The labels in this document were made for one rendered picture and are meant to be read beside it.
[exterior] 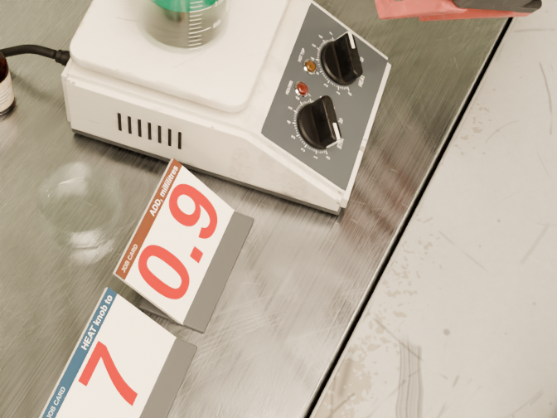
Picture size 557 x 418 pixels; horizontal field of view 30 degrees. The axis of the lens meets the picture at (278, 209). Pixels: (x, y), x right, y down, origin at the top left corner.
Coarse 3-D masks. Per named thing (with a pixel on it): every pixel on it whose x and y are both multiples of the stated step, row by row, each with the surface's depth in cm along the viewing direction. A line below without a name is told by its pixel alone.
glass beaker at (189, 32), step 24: (144, 0) 63; (168, 0) 62; (192, 0) 61; (216, 0) 63; (144, 24) 65; (168, 24) 63; (192, 24) 63; (216, 24) 65; (168, 48) 65; (192, 48) 65
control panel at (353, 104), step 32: (320, 32) 72; (288, 64) 69; (320, 64) 71; (384, 64) 74; (288, 96) 68; (320, 96) 70; (352, 96) 72; (288, 128) 68; (352, 128) 71; (320, 160) 68; (352, 160) 70
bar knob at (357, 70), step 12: (348, 36) 70; (324, 48) 71; (336, 48) 71; (348, 48) 70; (324, 60) 71; (336, 60) 71; (348, 60) 70; (360, 60) 71; (336, 72) 71; (348, 72) 70; (360, 72) 70; (348, 84) 71
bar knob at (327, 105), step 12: (324, 96) 68; (312, 108) 68; (324, 108) 67; (300, 120) 68; (312, 120) 68; (324, 120) 68; (336, 120) 68; (300, 132) 68; (312, 132) 68; (324, 132) 68; (336, 132) 67; (312, 144) 68; (324, 144) 68
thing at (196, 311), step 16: (192, 176) 68; (224, 224) 69; (240, 224) 70; (224, 240) 69; (240, 240) 69; (208, 256) 68; (224, 256) 68; (128, 272) 64; (208, 272) 68; (224, 272) 68; (192, 288) 67; (208, 288) 67; (224, 288) 68; (144, 304) 66; (160, 304) 65; (192, 304) 67; (208, 304) 67; (176, 320) 66; (192, 320) 66; (208, 320) 66
